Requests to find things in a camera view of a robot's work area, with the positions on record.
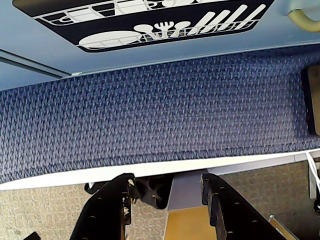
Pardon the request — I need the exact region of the blue woven mat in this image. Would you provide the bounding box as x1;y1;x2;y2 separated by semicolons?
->
0;46;320;185

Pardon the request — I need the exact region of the beige cabinet handle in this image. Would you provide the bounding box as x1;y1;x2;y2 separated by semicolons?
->
287;7;320;33

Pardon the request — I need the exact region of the grey and wood post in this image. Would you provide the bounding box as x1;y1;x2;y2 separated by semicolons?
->
162;173;217;240

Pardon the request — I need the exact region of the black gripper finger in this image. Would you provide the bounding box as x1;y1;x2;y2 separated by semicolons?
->
201;173;294;240
69;172;136;240

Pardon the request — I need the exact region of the black framed wooden board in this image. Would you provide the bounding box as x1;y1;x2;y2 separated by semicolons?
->
301;65;320;137

